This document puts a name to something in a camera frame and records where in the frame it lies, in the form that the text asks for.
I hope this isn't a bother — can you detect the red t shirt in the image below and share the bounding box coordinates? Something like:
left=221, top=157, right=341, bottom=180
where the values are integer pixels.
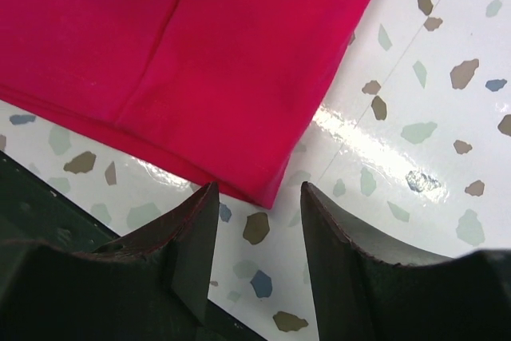
left=1, top=0, right=370, bottom=208

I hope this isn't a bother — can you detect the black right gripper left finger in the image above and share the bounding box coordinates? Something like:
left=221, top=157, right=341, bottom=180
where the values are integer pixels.
left=0, top=181, right=220, bottom=341

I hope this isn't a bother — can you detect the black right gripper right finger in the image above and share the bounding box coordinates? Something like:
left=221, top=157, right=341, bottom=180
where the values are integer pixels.
left=300, top=182, right=510, bottom=340

